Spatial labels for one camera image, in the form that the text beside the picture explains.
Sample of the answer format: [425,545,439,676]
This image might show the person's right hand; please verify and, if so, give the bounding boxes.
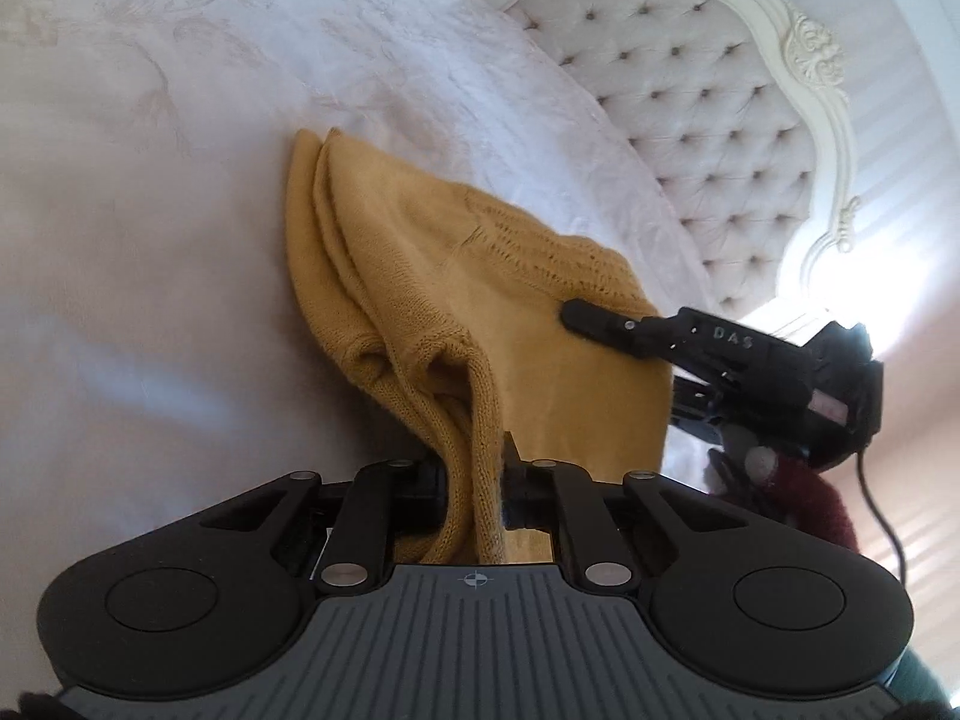
[705,426,796,515]

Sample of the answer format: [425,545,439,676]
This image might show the mustard yellow knit sweater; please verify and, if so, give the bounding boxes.
[289,127,672,567]

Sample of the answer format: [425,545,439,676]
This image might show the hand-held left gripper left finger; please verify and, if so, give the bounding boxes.
[191,457,449,590]

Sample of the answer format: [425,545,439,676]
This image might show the white floral bedspread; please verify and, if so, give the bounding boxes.
[0,0,721,541]

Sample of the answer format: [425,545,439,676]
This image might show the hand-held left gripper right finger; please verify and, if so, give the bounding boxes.
[501,433,751,590]

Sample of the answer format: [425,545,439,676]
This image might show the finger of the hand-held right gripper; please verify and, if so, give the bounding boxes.
[561,298,680,361]

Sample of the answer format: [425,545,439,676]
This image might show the person's right forearm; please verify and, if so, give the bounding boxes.
[731,457,860,550]

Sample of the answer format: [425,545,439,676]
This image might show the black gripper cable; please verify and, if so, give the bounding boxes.
[853,450,910,590]

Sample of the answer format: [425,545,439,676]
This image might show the tufted cream headboard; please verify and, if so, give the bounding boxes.
[450,0,865,320]

